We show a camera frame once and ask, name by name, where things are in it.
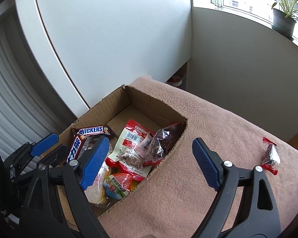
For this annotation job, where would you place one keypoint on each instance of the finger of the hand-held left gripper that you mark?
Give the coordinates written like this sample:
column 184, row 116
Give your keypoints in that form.
column 44, row 145

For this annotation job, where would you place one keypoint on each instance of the green orange snack packet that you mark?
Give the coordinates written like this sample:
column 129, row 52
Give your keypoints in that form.
column 116, row 186

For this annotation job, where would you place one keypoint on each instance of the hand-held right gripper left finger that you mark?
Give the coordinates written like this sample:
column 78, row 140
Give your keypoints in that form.
column 94, row 163

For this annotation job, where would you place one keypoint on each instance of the sliced toast bread packet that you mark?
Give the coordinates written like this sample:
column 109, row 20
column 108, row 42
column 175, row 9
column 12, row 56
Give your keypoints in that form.
column 94, row 195

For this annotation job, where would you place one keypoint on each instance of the small pink snack packet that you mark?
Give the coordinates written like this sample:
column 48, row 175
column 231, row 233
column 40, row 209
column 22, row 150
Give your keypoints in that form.
column 144, row 146

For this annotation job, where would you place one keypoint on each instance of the brown cardboard box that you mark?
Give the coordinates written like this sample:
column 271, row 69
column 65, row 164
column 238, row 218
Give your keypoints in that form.
column 149, row 104

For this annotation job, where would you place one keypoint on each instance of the potted spider plant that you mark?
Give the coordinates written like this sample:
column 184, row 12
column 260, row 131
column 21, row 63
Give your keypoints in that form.
column 283, row 26

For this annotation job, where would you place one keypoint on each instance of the brown chocolate bar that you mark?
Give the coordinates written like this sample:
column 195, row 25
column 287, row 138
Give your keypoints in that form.
column 92, row 130
column 77, row 148

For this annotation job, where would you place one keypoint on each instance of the red white snack packet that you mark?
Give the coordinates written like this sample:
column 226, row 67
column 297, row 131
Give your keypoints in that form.
column 129, row 153

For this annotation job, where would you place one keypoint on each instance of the white cabinet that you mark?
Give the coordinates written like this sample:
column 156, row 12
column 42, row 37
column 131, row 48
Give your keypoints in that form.
column 114, row 29

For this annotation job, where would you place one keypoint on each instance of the clear red-ended date packet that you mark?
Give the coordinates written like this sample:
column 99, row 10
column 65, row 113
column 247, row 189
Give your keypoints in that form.
column 164, row 138
column 270, row 155

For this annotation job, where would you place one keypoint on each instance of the red white bowl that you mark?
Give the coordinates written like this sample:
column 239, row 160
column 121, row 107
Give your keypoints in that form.
column 175, row 80

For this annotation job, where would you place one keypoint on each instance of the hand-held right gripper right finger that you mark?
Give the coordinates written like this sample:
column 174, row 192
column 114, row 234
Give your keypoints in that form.
column 206, row 163

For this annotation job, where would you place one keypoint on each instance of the white ribbed panel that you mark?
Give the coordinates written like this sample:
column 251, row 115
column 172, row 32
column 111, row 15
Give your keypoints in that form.
column 15, row 91

